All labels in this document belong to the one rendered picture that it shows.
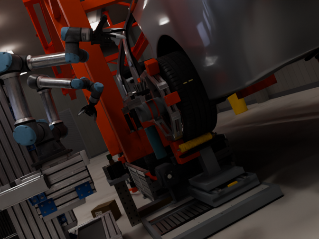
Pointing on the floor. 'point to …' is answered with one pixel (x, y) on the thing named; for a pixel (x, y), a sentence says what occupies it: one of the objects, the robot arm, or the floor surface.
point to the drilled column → (127, 203)
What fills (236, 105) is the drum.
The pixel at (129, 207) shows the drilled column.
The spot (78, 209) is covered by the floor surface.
